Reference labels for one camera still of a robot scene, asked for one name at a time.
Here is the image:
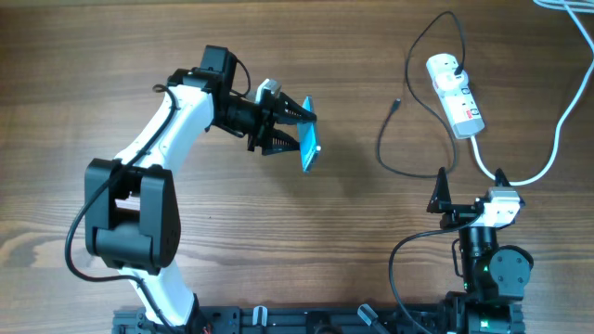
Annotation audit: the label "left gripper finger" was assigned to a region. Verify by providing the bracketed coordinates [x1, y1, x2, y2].
[262, 129, 300, 156]
[273, 93, 317, 125]

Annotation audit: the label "turquoise screen Galaxy smartphone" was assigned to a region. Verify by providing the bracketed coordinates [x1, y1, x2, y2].
[297, 122, 321, 173]

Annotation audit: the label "black USB charging cable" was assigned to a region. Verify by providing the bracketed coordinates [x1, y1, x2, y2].
[376, 10, 467, 179]

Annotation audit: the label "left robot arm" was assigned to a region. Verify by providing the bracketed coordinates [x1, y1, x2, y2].
[72, 45, 321, 333]

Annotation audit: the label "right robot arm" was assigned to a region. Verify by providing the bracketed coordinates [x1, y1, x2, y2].
[427, 168, 534, 334]

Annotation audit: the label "white USB charger plug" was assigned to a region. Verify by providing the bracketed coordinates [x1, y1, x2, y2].
[433, 71, 469, 97]

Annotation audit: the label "white power strip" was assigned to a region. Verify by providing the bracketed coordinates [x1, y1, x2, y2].
[426, 53, 484, 139]

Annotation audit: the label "white power strip cord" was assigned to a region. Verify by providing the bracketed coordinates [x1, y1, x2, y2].
[469, 4, 594, 187]

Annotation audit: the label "black right camera cable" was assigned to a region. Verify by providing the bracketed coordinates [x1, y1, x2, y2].
[388, 213, 484, 334]

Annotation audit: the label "black camera cable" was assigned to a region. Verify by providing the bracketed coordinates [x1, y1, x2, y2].
[388, 213, 484, 334]
[64, 83, 182, 334]

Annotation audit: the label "black left camera cable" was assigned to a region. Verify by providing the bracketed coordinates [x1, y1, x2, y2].
[64, 83, 182, 334]

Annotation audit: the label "white cables at corner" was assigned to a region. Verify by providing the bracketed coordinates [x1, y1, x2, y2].
[532, 0, 594, 14]

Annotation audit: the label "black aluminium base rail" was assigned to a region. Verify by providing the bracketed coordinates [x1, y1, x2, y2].
[111, 303, 525, 334]

